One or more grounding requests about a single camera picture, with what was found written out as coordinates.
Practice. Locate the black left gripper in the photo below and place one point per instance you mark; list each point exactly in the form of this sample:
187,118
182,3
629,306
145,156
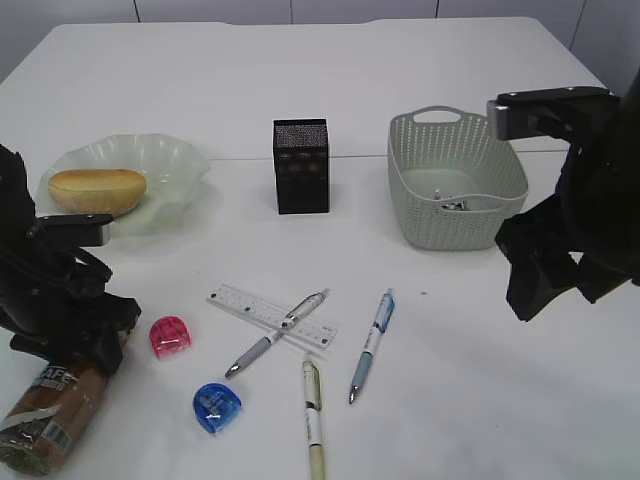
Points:
54,300

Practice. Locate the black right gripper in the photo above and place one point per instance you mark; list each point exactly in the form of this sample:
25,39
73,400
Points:
585,235

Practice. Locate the brown coffee bottle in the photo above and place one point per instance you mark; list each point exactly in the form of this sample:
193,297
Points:
50,417

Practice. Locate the paper scrap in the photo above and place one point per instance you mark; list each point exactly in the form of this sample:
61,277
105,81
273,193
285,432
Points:
449,201

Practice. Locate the sugared bread bun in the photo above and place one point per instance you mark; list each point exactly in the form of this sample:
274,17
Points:
97,191

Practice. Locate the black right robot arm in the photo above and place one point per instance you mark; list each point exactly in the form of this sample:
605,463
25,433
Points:
632,85

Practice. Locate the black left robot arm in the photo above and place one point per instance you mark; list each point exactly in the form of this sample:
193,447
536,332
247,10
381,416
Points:
18,212

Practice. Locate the pink pencil sharpener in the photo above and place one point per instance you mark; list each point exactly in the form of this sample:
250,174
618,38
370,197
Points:
169,335

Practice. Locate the pale green plastic basket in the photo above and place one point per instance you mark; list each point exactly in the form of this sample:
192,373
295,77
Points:
459,156

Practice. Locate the blue pencil sharpener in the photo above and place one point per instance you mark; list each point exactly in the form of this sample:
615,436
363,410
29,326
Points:
215,406

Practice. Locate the blue white grey-grip pen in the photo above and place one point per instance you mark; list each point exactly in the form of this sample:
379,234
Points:
377,330

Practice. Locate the pale green wavy glass plate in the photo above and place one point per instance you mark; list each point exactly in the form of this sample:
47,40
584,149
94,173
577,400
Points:
173,168

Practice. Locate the grey grip silver pen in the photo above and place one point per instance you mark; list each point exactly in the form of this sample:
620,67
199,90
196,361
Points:
291,319

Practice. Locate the beige grip white pen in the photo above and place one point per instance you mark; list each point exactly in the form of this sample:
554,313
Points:
313,408

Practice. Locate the black mesh pen holder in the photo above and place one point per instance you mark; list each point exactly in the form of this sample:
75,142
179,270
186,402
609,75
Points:
301,164

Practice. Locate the clear plastic ruler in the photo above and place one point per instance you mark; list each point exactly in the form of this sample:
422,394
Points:
309,334

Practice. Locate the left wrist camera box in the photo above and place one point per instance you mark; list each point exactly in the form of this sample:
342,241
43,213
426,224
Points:
70,231

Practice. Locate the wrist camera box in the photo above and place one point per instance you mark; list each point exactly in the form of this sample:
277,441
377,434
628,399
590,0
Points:
70,231
561,113

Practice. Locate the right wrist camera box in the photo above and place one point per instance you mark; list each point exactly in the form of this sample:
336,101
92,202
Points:
561,113

